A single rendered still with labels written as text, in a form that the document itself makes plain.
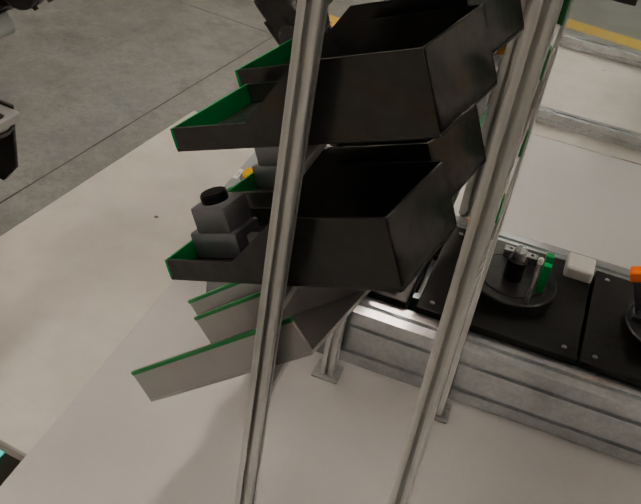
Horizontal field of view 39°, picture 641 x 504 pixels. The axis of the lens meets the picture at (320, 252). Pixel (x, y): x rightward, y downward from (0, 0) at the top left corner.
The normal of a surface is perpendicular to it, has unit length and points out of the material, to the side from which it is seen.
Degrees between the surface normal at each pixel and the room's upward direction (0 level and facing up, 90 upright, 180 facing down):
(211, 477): 0
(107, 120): 0
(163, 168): 0
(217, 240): 90
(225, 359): 90
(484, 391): 90
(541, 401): 90
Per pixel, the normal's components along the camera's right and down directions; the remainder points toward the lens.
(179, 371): -0.50, 0.47
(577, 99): 0.14, -0.79
